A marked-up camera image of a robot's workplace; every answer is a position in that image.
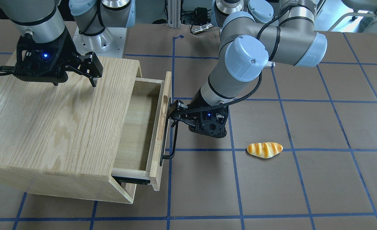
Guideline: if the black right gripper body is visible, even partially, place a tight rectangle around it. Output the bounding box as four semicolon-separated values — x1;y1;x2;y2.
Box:
13;34;80;86

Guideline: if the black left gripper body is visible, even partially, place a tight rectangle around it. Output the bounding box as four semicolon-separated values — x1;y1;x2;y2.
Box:
186;106;229;138

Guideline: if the black drawer handle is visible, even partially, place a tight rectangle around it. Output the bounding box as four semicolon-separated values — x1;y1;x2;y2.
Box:
160;118;179;166

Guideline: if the wooden drawer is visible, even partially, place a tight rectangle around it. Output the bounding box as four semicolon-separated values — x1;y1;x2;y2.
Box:
112;72;172;191

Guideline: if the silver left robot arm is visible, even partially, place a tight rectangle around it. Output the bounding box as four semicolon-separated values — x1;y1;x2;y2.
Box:
167;0;327;138

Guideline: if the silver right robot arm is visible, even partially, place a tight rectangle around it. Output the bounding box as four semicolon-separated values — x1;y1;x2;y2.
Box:
0;0;135;87

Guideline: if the wooden drawer cabinet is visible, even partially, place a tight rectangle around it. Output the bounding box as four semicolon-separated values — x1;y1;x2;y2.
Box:
0;57;141;203

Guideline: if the toy croissant bread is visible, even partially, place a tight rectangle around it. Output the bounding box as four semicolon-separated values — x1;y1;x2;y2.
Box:
246;142;283;159

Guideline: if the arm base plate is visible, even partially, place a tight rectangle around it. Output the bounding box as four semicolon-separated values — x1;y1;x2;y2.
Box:
73;27;127;58

